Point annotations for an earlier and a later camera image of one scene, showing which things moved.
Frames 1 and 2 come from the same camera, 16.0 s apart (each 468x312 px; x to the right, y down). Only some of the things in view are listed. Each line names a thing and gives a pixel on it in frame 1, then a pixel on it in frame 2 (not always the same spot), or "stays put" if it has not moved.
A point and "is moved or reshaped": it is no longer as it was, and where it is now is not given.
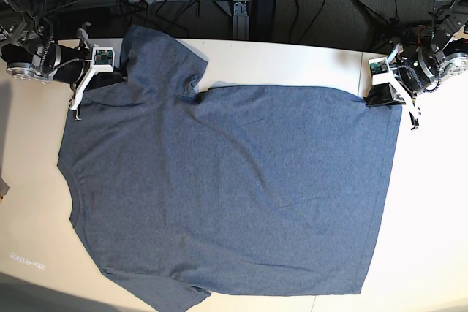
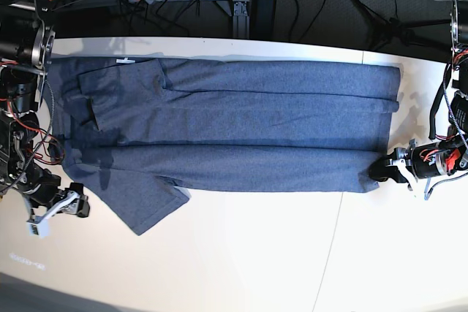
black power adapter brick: x=262 y=16 stays put
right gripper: x=422 y=74 -> x=425 y=161
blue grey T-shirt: x=231 y=188 is moved or reshaped
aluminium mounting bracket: x=240 y=20 stays put
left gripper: x=65 y=63 -> x=45 y=191
